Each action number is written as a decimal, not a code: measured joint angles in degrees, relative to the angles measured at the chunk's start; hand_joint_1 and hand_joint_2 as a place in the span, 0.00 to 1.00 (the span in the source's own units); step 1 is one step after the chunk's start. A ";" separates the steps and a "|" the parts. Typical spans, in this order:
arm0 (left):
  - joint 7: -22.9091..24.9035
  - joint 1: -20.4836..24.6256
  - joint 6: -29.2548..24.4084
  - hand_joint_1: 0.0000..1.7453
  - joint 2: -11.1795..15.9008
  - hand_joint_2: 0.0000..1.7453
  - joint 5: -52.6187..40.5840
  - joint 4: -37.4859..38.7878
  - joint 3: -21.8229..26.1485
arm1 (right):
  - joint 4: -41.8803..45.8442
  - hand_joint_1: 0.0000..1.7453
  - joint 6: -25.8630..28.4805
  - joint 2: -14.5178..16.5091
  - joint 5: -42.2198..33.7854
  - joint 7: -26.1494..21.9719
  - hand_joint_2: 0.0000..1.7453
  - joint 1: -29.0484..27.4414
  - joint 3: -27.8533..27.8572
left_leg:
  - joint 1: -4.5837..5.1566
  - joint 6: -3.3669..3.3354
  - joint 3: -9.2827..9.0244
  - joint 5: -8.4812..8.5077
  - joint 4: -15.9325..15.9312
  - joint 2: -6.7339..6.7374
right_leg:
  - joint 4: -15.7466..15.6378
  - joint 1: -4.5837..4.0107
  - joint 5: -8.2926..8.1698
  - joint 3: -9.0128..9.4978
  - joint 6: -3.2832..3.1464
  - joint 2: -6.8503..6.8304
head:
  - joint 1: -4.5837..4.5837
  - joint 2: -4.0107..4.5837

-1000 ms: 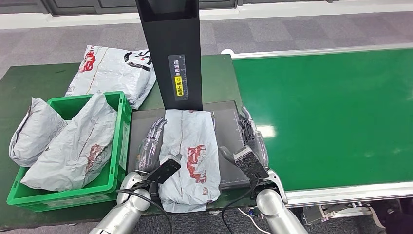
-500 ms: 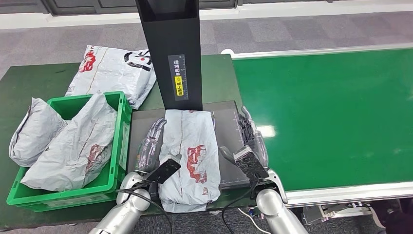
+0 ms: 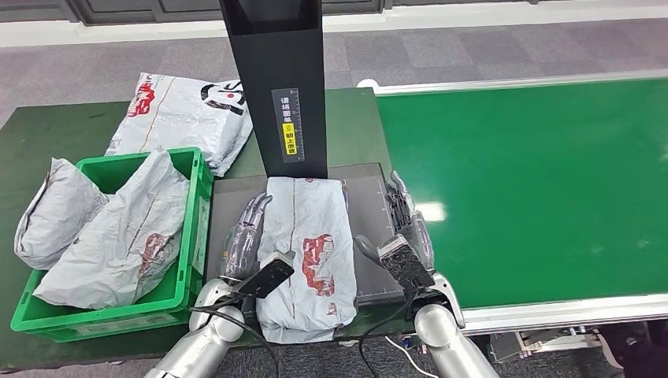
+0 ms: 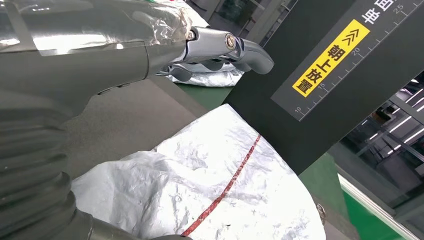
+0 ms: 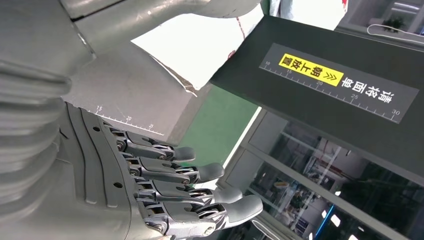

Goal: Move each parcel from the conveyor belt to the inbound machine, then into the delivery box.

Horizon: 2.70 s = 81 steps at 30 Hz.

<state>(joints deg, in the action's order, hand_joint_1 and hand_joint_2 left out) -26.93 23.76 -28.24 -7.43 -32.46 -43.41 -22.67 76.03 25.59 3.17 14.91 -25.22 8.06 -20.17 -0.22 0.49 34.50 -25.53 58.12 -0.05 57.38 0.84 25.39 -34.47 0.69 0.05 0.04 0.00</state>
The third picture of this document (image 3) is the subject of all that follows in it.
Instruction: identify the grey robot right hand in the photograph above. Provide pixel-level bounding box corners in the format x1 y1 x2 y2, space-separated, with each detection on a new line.
354 169 436 272

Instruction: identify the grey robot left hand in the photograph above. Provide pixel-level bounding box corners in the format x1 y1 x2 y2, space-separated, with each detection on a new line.
219 191 274 283

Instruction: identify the grey parcel bag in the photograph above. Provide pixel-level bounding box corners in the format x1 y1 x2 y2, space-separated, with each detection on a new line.
32 148 191 311
13 157 110 271
255 176 359 346

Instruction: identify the green conveyor belt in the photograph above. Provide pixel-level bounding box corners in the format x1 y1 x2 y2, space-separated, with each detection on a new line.
374 76 668 309

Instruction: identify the large white printed parcel bag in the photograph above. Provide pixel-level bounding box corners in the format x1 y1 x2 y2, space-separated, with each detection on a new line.
104 72 254 179

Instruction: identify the black yellow label sticker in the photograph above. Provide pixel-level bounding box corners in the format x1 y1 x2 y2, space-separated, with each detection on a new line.
270 87 304 164

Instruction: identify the green plastic crate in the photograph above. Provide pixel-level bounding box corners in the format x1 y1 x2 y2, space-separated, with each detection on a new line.
10 146 215 344

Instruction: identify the black scanner column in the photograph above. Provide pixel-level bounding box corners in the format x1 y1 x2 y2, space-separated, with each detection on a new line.
217 0 328 180

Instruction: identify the black bulky object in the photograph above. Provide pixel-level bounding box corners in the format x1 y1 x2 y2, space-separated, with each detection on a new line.
599 321 668 378

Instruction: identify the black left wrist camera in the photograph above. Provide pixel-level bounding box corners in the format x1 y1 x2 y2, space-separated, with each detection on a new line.
232 250 297 301

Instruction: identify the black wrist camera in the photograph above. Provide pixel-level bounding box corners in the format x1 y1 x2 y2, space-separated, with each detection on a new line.
232 250 297 301
377 233 436 291

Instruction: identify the black scanner base plate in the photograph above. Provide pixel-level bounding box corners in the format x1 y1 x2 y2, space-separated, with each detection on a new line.
204 162 414 309

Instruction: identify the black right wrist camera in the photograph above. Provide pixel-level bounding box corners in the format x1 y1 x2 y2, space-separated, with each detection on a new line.
377 233 436 291

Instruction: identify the black left camera cable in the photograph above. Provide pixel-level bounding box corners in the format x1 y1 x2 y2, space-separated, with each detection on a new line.
188 305 280 378

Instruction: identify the black camera cable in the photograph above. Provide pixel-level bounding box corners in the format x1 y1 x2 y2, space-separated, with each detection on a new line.
188 305 280 378
357 289 418 378

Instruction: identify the black right camera cable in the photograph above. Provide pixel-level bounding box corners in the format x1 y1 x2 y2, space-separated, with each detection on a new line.
357 289 418 378

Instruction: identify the white cable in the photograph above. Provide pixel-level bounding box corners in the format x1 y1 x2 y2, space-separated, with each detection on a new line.
384 336 440 378

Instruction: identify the aluminium conveyor frame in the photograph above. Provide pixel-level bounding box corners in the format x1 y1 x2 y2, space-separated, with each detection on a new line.
357 68 668 361

